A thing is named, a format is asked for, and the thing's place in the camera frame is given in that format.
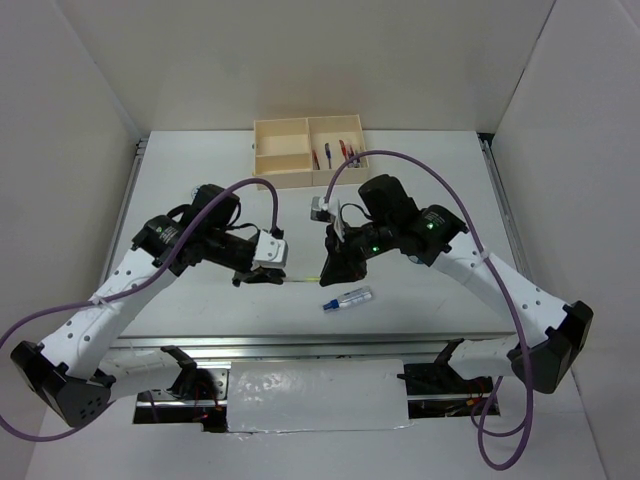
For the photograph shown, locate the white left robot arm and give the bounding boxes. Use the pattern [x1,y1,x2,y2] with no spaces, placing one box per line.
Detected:
[11,182,288,429]

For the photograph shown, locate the clear bottle blue cap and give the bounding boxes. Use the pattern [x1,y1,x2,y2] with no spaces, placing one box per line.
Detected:
[322,286,373,312]

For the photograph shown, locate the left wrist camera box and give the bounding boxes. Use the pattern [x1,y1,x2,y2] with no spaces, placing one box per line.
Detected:
[253,230,289,269]

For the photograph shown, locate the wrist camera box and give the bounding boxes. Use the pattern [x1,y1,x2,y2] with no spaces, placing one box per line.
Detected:
[253,230,289,269]
[310,196,344,239]

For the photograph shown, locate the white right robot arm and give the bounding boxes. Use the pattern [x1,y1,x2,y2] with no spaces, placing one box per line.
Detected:
[310,174,594,394]

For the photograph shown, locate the cream compartment tray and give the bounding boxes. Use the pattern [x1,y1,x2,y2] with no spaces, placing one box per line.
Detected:
[253,115,365,189]

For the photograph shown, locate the white foil cover plate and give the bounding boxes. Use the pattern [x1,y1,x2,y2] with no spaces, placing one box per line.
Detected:
[227,359,411,433]

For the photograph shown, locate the aluminium table frame rail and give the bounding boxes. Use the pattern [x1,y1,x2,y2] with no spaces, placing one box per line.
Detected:
[112,131,519,359]

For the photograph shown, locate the blue ink pen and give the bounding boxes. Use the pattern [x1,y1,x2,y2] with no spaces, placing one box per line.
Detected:
[324,142,333,170]

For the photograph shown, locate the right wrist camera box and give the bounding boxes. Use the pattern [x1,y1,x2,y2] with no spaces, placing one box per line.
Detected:
[310,196,344,239]

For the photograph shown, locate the red gel pen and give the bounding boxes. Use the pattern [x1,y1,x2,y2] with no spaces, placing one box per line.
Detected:
[339,140,349,162]

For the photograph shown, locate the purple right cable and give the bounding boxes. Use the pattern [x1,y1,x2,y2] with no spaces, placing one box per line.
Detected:
[324,149,535,471]

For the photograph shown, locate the yellow highlighter pen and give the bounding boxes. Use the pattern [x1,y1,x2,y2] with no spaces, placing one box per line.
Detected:
[284,276,320,283]

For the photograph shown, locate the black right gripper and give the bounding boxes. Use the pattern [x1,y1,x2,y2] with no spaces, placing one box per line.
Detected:
[319,217,395,286]

